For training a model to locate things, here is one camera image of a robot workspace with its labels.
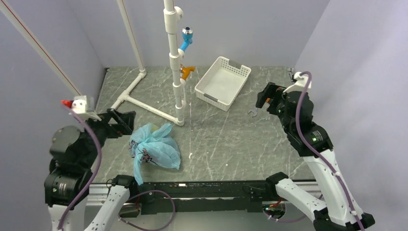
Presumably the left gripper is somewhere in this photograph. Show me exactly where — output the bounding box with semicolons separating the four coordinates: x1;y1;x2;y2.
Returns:
78;106;136;167

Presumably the light blue plastic bag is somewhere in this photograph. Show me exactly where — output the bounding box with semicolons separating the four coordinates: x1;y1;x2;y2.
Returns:
128;123;181;185

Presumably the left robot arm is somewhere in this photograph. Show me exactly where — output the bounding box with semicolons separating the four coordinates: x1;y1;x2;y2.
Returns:
44;108;136;231

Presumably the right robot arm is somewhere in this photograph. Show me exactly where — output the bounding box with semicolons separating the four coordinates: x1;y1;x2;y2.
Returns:
255;82;375;231

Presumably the yellow fake fruit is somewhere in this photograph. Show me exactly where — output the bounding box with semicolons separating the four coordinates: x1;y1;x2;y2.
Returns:
151;124;159;132

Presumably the silver wrench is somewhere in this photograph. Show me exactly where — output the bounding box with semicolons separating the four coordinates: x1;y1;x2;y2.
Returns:
248;107;258;117

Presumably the white plastic basket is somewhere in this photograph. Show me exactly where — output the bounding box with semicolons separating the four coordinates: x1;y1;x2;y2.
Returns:
194;56;252;112

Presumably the orange pipe fitting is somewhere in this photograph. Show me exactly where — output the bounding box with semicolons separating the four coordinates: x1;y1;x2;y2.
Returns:
180;64;196;80

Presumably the blue pipe fitting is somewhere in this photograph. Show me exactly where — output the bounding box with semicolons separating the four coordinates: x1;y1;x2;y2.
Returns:
180;26;193;52

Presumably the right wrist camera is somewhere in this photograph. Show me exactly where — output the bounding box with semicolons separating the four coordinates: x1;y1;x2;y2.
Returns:
283;71;312;93

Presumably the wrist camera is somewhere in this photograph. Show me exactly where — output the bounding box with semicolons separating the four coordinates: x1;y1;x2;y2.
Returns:
283;71;312;93
61;95;95;114

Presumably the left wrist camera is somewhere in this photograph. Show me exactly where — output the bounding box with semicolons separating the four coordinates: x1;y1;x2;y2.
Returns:
61;95;95;114

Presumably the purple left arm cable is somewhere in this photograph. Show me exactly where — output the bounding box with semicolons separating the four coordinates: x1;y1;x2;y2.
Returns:
57;105;102;231

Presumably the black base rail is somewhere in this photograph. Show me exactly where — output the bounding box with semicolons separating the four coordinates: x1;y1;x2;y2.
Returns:
119;180;280;218

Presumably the white PVC pipe frame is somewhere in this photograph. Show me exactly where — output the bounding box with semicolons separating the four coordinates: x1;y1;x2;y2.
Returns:
0;0;184;125

